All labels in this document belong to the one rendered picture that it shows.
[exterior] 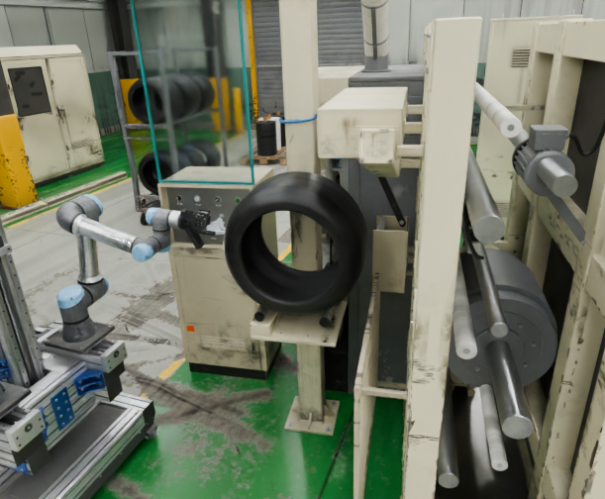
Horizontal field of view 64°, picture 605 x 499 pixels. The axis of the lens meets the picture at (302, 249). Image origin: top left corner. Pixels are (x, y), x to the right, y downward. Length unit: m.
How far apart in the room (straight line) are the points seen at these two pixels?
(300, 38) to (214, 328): 1.76
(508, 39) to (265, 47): 7.62
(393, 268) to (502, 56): 3.06
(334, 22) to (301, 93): 9.08
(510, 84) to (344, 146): 3.56
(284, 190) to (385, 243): 0.55
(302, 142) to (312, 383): 1.28
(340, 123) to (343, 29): 9.67
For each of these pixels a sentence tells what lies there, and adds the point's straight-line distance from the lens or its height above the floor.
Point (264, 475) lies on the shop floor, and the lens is 2.66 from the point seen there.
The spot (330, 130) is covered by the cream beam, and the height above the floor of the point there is 1.72.
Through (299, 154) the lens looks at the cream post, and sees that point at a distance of 2.16.
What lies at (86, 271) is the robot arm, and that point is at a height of 1.00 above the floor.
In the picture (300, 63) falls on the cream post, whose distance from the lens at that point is 2.11.
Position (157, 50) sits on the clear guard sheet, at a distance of 2.69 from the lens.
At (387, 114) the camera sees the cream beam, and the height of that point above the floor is 1.77.
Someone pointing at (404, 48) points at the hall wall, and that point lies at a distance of 10.77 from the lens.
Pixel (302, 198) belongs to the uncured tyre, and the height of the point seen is 1.43.
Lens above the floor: 1.97
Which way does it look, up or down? 23 degrees down
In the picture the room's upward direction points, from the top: 2 degrees counter-clockwise
